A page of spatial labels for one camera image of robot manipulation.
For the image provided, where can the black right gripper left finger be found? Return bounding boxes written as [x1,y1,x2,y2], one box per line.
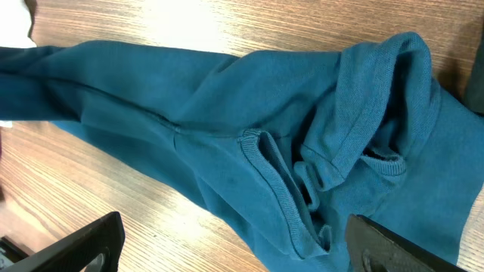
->
[2,212,125,272]

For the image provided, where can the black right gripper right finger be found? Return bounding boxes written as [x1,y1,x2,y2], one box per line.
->
[345,215,465,272]

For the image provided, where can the teal blue polo shirt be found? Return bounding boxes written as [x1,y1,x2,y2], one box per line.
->
[1,32,483,271]

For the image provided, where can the white crumpled shirt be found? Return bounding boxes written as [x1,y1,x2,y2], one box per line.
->
[0,0,36,48]

